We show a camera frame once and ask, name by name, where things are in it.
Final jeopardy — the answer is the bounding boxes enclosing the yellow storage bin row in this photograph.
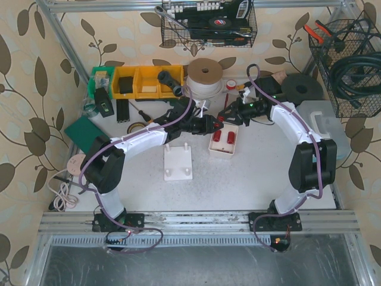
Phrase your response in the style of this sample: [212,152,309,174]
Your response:
[111,65,185,100]

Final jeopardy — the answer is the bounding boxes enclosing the aluminium front rail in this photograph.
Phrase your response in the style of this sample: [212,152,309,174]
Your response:
[38,210,360,248]

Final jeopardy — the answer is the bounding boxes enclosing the black aluminium extrusion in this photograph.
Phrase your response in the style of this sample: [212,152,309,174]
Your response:
[116,100,130,123]

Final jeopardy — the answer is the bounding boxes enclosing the wire basket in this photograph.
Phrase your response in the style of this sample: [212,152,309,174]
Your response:
[308,18,380,118]
[158,1,257,49]

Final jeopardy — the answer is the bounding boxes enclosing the yellow black screwdriver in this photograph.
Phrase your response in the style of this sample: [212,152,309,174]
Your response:
[235,81,254,91]

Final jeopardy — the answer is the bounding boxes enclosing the white cable spool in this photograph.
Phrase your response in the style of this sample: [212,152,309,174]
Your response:
[186,58,223,100]

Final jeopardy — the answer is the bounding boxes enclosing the glass jar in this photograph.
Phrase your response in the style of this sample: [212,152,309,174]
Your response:
[82,98,98,118]

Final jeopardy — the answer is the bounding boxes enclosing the right wire basket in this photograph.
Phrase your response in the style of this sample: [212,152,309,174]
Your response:
[308,18,380,118]

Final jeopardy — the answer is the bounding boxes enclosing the brown tape roll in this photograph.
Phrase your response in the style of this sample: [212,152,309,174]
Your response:
[126,122,146,134]

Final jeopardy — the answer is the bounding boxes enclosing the black coiled hose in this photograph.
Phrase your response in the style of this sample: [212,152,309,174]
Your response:
[329,52,381,102]

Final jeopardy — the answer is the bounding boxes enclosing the large red spring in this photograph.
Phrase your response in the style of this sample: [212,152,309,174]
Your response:
[212,130,221,142]

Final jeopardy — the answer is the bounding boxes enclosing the black green meter device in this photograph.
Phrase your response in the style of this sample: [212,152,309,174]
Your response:
[94,88,114,117]

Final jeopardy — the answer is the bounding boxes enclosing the top wire basket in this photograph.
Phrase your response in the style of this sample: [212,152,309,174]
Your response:
[158,1,257,49]

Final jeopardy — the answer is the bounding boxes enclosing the teal clear toolbox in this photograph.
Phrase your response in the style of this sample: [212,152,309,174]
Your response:
[296,100,351,160]

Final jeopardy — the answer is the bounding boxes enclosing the orange handled pliers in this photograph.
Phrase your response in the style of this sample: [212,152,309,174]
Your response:
[303,20,333,45]

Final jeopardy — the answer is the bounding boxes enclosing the white peg fixture plate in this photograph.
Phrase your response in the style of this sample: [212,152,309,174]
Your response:
[164,142,193,181]

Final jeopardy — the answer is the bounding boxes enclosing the black disc spool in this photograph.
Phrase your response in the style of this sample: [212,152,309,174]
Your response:
[281,73,324,105]

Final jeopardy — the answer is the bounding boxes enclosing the black pipe fitting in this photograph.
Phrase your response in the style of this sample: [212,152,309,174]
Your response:
[157,70,183,97]

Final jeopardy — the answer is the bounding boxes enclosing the yellow handled screwdriver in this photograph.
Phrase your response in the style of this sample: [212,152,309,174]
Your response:
[129,101,153,123]

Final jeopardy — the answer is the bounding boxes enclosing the white spring tray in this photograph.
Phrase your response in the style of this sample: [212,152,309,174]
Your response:
[208,123,239,160]

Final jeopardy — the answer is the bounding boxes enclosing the red white tape roll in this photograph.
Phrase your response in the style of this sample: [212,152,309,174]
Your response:
[226,79,236,90]

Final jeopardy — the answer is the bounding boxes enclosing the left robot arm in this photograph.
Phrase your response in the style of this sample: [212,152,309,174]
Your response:
[79,97,224,231]

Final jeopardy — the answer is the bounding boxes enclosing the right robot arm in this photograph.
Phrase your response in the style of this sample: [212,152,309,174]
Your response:
[218,81,337,232]

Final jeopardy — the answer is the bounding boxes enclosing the pink sanding disc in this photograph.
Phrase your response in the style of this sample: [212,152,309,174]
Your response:
[67,153,86,176]

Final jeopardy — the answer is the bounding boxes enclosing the silver wrench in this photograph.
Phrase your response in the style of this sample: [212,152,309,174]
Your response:
[154,6,188,30]

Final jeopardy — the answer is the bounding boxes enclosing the green storage bin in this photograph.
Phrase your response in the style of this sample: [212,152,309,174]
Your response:
[88,66,115,99]

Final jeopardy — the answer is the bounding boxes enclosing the green notebook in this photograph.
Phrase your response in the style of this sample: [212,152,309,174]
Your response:
[64,116,106,153]

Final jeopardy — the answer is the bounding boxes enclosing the medium red spring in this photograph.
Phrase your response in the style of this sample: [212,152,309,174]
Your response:
[227,131,235,145]

